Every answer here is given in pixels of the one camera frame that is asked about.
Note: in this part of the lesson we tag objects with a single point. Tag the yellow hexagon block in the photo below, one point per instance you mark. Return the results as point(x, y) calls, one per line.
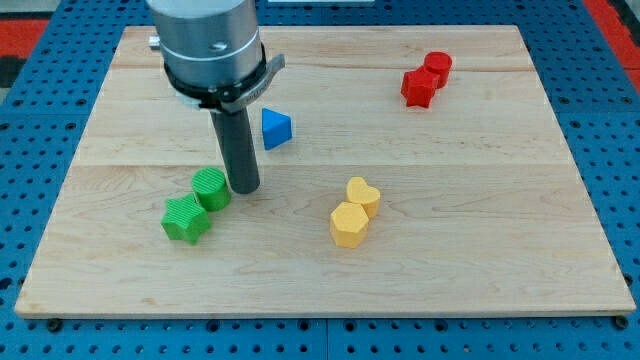
point(348, 225)

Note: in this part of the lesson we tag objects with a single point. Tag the red star block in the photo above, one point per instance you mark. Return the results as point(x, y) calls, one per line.
point(419, 87)

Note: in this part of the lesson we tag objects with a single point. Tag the green star block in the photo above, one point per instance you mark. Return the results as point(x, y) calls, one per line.
point(185, 219)

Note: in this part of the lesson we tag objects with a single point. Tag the wooden board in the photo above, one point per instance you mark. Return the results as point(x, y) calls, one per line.
point(483, 212)

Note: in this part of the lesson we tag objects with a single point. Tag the red cylinder block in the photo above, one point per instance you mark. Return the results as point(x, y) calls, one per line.
point(439, 63)

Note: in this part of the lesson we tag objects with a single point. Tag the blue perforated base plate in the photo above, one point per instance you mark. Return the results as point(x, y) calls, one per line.
point(56, 85)

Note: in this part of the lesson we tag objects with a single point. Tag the yellow heart block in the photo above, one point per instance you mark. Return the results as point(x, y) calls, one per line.
point(358, 191)

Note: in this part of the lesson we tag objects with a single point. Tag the blue triangle block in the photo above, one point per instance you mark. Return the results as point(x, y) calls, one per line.
point(276, 128)

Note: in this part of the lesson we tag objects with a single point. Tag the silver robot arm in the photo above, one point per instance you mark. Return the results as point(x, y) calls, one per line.
point(212, 51)

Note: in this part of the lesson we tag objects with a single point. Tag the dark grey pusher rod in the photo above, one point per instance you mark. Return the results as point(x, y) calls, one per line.
point(235, 140)

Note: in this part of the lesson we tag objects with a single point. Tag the green cylinder block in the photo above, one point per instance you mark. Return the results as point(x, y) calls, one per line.
point(210, 189)

